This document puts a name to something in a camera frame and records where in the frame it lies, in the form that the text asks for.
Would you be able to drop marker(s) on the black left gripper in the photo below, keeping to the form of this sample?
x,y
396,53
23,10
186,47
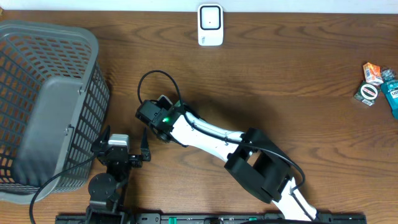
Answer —
x,y
135,162

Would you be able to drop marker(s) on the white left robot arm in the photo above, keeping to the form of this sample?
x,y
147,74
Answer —
x,y
108,189

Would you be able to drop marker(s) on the dark grey plastic basket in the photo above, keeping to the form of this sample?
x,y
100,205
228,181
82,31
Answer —
x,y
53,103

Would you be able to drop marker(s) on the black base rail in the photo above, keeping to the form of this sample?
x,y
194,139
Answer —
x,y
156,218

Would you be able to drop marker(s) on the white barcode scanner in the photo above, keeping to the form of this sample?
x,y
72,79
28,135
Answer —
x,y
210,25

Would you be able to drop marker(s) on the blue liquid bottle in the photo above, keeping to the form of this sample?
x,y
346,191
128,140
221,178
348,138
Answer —
x,y
389,88

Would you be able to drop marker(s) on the orange tissue pack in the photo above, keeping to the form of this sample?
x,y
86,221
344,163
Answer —
x,y
372,74

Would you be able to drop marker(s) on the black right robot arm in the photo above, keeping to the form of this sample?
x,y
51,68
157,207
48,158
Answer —
x,y
250,157

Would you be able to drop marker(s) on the green round-logo box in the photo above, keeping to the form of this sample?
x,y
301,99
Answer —
x,y
367,93

